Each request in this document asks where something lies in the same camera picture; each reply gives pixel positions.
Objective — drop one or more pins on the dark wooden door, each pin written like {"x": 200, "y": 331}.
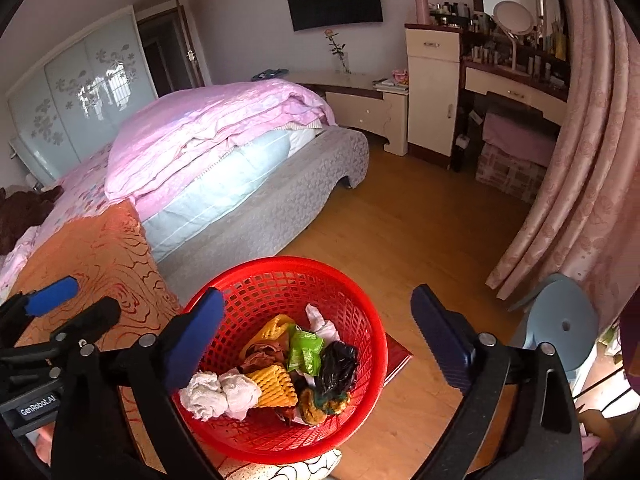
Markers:
{"x": 165, "y": 50}

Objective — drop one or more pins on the round makeup mirror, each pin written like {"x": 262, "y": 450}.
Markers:
{"x": 512, "y": 17}

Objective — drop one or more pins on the stack of books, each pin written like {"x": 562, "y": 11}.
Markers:
{"x": 392, "y": 86}

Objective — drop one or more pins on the black plastic bag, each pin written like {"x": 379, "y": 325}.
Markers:
{"x": 337, "y": 365}

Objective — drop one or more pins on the small pink ornament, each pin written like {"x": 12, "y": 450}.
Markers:
{"x": 400, "y": 76}

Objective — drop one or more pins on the small black bin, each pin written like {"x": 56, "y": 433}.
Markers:
{"x": 461, "y": 152}

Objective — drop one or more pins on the rose in glass vase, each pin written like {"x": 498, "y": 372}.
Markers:
{"x": 344, "y": 65}

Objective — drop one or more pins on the green snack packet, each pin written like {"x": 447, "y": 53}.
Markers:
{"x": 305, "y": 352}

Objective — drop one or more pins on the brown plush toy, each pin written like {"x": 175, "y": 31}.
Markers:
{"x": 22, "y": 210}

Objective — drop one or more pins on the pink curtain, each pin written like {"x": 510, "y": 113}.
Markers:
{"x": 585, "y": 160}

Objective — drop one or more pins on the pale pink wrapper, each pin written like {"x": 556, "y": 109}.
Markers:
{"x": 320, "y": 322}

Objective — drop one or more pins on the row of cosmetics bottles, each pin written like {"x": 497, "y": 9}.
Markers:
{"x": 545, "y": 67}

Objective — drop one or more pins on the green yellow sponge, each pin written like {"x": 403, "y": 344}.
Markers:
{"x": 320, "y": 407}

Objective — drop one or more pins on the red plastic basket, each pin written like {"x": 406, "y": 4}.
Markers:
{"x": 260, "y": 285}

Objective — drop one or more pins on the light blue quilt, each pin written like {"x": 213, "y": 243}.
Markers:
{"x": 225, "y": 180}

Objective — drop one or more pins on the pink thermos bottle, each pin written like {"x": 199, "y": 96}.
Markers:
{"x": 421, "y": 7}

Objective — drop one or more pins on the low cream cabinet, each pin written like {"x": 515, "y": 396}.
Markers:
{"x": 365, "y": 110}

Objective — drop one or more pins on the glass sliding door wardrobe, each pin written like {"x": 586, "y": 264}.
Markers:
{"x": 85, "y": 95}

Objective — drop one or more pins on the pink duvet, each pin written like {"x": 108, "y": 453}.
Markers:
{"x": 200, "y": 130}

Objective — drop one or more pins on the bed with grey skirt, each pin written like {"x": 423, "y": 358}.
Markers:
{"x": 280, "y": 210}

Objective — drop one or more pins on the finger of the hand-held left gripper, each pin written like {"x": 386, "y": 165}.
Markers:
{"x": 90, "y": 320}
{"x": 50, "y": 295}

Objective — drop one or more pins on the red wooden stool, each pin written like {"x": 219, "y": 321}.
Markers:
{"x": 397, "y": 360}

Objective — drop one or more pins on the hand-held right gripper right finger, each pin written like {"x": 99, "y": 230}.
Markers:
{"x": 440, "y": 335}

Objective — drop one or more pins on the brown paper bag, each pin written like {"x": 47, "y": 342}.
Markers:
{"x": 260, "y": 360}

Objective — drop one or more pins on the tall cream cabinet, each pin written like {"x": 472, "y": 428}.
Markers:
{"x": 432, "y": 90}

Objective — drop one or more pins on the yellow foam fruit net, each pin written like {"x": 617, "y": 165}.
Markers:
{"x": 270, "y": 332}
{"x": 272, "y": 385}

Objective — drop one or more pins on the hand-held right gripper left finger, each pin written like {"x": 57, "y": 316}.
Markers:
{"x": 195, "y": 340}

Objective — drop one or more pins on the blue plastic stool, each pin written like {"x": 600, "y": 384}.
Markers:
{"x": 560, "y": 310}

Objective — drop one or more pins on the pink covered stool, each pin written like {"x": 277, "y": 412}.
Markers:
{"x": 515, "y": 140}

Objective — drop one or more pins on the dressing table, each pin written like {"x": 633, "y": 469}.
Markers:
{"x": 515, "y": 92}

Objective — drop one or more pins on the orange rose blanket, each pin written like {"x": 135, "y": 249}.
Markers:
{"x": 100, "y": 250}

